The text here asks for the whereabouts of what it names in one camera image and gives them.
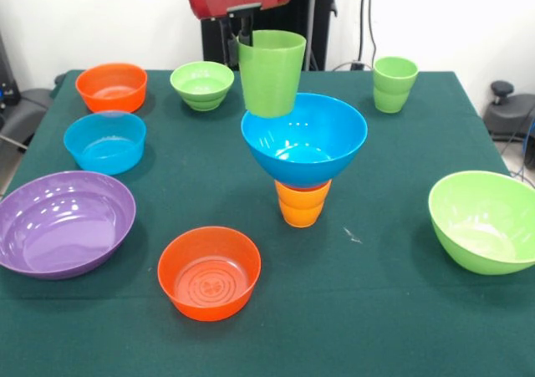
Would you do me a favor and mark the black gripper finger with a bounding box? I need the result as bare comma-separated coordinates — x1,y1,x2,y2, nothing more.
227,17,240,66
238,14,256,47

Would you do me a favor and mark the large blue bowl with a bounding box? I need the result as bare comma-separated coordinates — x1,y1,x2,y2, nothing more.
240,92,369,189

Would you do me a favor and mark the orange-yellow stepped cup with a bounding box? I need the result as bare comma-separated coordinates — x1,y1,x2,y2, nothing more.
273,178,333,228

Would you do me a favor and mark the black cable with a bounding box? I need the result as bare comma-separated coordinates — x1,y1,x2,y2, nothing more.
361,0,379,69

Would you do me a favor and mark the blue cable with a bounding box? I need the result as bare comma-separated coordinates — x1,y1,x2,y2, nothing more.
512,117,535,177

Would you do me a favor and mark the black device with blue light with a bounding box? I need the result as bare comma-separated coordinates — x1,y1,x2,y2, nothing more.
0,32,22,106

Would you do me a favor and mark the grey stand base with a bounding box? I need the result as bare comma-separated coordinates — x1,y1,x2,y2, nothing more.
0,87,55,149
483,79,535,144

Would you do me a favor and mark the large green bowl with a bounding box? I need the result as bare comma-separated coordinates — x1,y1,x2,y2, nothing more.
427,170,535,276

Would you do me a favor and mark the small light green bowl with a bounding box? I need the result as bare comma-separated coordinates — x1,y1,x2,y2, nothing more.
169,60,236,112

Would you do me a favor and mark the green stepped cup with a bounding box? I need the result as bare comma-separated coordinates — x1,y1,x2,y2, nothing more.
372,56,420,114

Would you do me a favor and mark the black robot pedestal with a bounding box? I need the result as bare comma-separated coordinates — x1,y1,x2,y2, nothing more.
201,0,339,72

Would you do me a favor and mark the dark green tablecloth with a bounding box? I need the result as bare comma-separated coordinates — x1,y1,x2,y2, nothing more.
0,69,535,377

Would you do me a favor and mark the purple bowl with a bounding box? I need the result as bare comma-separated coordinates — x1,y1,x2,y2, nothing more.
0,170,137,281

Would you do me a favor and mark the small blue bowl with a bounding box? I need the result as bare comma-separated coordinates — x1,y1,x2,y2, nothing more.
63,110,147,176

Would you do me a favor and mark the orange bowl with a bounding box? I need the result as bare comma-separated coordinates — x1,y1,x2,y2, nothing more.
156,226,262,323
74,62,148,114

